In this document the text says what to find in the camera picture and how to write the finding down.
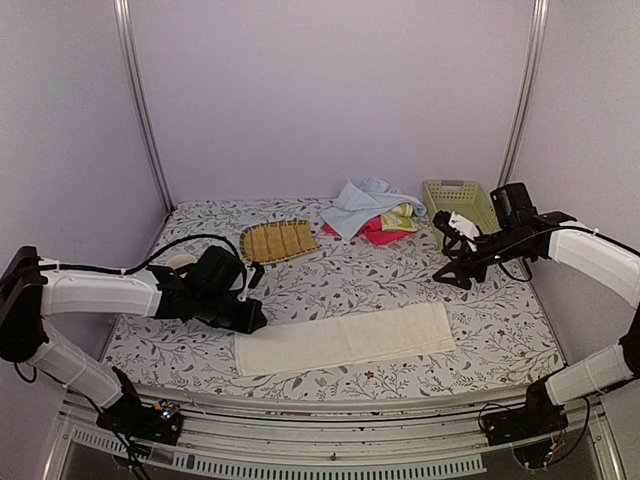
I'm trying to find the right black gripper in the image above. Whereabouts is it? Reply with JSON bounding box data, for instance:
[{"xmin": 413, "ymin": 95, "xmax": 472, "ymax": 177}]
[{"xmin": 434, "ymin": 226, "xmax": 532, "ymax": 290}]

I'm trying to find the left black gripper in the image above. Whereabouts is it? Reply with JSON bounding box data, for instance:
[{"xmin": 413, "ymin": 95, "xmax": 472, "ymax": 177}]
[{"xmin": 197, "ymin": 289, "xmax": 268, "ymax": 334}]

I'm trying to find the cream towel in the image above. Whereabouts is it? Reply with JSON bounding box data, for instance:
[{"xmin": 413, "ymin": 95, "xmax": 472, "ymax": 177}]
[{"xmin": 234, "ymin": 302, "xmax": 456, "ymax": 377}]

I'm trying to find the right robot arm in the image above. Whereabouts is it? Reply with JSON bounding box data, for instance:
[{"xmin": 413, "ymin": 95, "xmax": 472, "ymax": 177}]
[{"xmin": 432, "ymin": 182, "xmax": 639, "ymax": 436}]

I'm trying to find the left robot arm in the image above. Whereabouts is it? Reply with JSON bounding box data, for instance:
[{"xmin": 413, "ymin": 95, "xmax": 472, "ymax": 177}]
[{"xmin": 1, "ymin": 246, "xmax": 267, "ymax": 434}]

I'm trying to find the cream ceramic mug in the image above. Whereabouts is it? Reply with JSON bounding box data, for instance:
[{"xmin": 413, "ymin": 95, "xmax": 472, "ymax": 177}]
[{"xmin": 166, "ymin": 254, "xmax": 197, "ymax": 270}]

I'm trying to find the green plastic basket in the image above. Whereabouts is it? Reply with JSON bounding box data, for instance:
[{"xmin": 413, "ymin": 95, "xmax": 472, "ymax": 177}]
[{"xmin": 422, "ymin": 180, "xmax": 500, "ymax": 247}]

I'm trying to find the woven bamboo tray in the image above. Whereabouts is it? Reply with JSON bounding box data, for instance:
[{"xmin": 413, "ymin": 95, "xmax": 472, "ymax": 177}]
[{"xmin": 240, "ymin": 220, "xmax": 319, "ymax": 265}]

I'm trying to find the yellow green patterned towel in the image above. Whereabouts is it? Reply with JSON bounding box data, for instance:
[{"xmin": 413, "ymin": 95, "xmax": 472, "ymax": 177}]
[{"xmin": 379, "ymin": 203, "xmax": 420, "ymax": 232}]

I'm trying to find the pink towel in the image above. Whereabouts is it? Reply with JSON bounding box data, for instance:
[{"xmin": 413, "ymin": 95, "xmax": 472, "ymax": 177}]
[{"xmin": 321, "ymin": 216, "xmax": 420, "ymax": 246}]

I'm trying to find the floral tablecloth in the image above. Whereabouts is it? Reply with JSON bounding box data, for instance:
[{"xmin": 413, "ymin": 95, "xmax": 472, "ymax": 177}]
[{"xmin": 103, "ymin": 199, "xmax": 564, "ymax": 401}]

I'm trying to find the light blue towel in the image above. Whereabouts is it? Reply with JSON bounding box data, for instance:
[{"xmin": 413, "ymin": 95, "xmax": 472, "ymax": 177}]
[{"xmin": 319, "ymin": 178, "xmax": 427, "ymax": 240}]

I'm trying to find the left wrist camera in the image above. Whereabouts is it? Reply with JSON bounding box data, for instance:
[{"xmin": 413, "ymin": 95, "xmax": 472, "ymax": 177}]
[{"xmin": 238, "ymin": 262, "xmax": 265, "ymax": 302}]

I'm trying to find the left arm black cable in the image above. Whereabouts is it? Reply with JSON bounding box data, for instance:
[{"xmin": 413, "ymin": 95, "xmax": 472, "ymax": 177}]
[{"xmin": 49, "ymin": 232, "xmax": 241, "ymax": 276}]

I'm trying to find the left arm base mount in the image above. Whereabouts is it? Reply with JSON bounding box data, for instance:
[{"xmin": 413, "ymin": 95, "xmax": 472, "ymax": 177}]
[{"xmin": 96, "ymin": 367, "xmax": 184, "ymax": 446}]

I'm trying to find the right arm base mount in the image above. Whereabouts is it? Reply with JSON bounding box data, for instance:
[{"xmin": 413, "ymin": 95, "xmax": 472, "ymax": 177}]
[{"xmin": 479, "ymin": 376, "xmax": 568, "ymax": 446}]

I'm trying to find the front aluminium rail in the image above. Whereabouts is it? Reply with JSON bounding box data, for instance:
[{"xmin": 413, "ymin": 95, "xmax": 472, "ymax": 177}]
[{"xmin": 42, "ymin": 384, "xmax": 626, "ymax": 480}]

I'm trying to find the right aluminium post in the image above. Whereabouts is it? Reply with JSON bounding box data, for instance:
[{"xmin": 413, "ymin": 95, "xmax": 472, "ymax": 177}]
[{"xmin": 497, "ymin": 0, "xmax": 549, "ymax": 186}]

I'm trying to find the aluminium post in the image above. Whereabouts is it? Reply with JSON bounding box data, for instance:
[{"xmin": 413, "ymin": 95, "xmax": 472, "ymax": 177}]
[
  {"xmin": 113, "ymin": 0, "xmax": 175, "ymax": 215},
  {"xmin": 497, "ymin": 0, "xmax": 549, "ymax": 186}
]

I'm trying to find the left aluminium post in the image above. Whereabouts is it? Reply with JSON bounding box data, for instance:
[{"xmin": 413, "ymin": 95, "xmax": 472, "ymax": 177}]
[{"xmin": 113, "ymin": 0, "xmax": 175, "ymax": 215}]

